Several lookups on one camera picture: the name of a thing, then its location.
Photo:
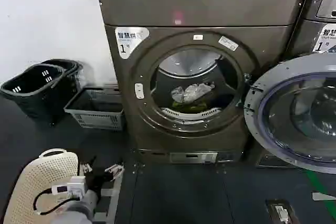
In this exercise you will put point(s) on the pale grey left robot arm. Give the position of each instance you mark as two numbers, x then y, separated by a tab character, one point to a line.
78	209

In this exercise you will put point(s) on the cream perforated laundry basket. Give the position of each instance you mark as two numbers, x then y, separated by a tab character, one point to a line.
39	171

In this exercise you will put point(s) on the grey slatted plastic crate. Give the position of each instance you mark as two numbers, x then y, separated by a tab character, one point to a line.
99	120

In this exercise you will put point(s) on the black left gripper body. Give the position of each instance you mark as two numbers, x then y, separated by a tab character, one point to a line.
96	180

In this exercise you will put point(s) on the grey metal floor frame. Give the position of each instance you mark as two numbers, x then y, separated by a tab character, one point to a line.
111	195

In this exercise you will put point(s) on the grey dryer with open drum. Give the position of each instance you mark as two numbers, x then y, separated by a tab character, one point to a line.
199	6

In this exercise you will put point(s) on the green cloth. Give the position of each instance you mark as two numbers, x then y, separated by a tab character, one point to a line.
187	106

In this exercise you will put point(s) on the large black plastic basket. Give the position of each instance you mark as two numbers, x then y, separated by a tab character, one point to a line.
29	90

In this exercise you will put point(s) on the flat grey floor plate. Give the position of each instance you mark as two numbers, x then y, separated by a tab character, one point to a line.
323	196

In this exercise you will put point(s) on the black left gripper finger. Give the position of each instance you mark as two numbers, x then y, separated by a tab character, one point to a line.
115	170
88	166

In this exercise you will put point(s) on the grey white crumpled cloth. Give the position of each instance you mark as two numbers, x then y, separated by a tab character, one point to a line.
191	91

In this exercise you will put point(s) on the round glass dryer door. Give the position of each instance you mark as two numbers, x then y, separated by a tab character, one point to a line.
304	119

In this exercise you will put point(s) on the black frame with white connector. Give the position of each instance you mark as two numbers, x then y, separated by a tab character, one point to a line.
279	212

